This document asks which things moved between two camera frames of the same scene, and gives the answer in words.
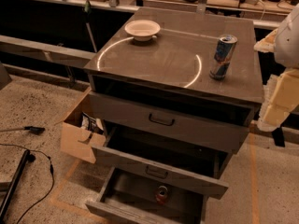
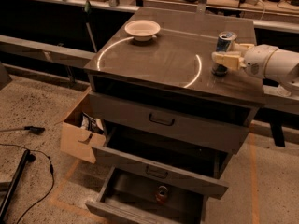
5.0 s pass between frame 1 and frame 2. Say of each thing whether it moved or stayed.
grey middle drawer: stayed
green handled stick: stayed
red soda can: stayed
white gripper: moved
